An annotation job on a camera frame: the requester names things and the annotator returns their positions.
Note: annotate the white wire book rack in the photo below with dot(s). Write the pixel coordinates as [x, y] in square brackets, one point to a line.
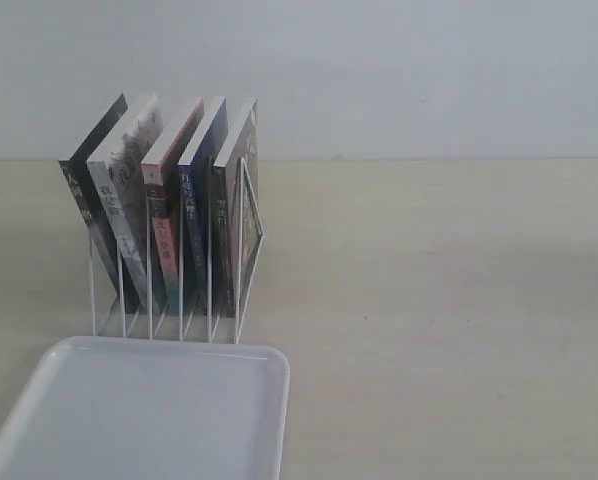
[128, 304]

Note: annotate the black book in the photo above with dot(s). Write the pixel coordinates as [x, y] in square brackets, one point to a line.
[75, 171]

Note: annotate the grey white book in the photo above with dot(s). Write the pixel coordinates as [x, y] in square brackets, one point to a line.
[115, 168]

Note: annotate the white plastic tray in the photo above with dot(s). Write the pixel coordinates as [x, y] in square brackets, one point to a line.
[113, 408]

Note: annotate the pink red book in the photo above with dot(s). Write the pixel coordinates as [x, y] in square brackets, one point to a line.
[161, 179]

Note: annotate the dark brown book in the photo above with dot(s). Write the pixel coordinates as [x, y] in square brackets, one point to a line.
[234, 191]

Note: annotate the blue moon book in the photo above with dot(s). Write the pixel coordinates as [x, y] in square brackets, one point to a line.
[194, 167]

